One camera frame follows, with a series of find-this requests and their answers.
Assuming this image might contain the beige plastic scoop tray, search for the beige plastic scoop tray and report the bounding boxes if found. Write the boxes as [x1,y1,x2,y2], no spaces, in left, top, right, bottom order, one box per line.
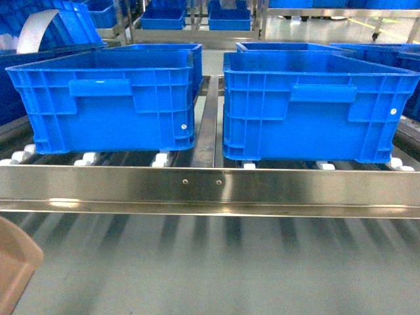
[1,217,44,314]

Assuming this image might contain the steel shelf rack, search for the steel shelf rack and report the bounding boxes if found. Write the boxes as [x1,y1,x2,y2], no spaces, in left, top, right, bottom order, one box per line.
[1,75,419,219]

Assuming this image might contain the blue bin front centre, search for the blue bin front centre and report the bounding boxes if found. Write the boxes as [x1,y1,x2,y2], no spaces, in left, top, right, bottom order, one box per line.
[222,51,419,163]

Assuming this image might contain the blue bin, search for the blue bin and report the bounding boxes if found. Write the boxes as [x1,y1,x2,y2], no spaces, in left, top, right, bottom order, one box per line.
[222,51,419,163]
[7,49,195,154]
[236,42,356,56]

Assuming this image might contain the blue bin behind centre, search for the blue bin behind centre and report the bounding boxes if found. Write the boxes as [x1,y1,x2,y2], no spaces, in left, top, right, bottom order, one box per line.
[236,42,356,56]

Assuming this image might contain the blue bin front left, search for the blue bin front left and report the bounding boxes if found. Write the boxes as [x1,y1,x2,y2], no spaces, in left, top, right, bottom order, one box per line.
[7,49,195,154]

